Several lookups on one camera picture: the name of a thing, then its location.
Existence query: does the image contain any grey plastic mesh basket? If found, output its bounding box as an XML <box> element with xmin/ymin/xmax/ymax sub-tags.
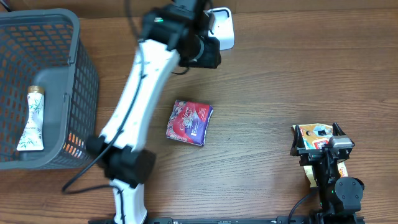
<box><xmin>1</xmin><ymin>9</ymin><xmax>99</xmax><ymax>170</ymax></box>

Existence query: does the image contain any white tube with gold cap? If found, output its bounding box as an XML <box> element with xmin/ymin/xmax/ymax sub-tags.
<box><xmin>16</xmin><ymin>85</ymin><xmax>45</xmax><ymax>151</ymax></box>

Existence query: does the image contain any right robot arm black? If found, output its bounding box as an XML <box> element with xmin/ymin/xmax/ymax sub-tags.
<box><xmin>290</xmin><ymin>123</ymin><xmax>364</xmax><ymax>223</ymax></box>

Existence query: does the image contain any red purple pad packet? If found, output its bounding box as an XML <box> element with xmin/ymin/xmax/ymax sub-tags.
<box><xmin>166</xmin><ymin>100</ymin><xmax>213</xmax><ymax>146</ymax></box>

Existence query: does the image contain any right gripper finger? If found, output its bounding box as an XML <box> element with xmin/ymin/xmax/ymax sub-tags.
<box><xmin>290</xmin><ymin>125</ymin><xmax>306</xmax><ymax>155</ymax></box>
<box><xmin>332</xmin><ymin>122</ymin><xmax>345</xmax><ymax>136</ymax></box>

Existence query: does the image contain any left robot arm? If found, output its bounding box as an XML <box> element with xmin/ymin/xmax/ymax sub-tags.
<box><xmin>85</xmin><ymin>0</ymin><xmax>221</xmax><ymax>223</ymax></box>

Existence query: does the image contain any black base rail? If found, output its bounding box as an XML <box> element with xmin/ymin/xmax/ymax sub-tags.
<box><xmin>88</xmin><ymin>216</ymin><xmax>366</xmax><ymax>224</ymax></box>

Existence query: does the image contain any orange yellow snack bag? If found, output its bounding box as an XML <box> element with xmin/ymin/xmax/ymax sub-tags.
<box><xmin>298</xmin><ymin>123</ymin><xmax>332</xmax><ymax>188</ymax></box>

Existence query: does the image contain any white barcode scanner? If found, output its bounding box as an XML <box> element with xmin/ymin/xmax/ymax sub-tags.
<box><xmin>207</xmin><ymin>7</ymin><xmax>234</xmax><ymax>50</ymax></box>

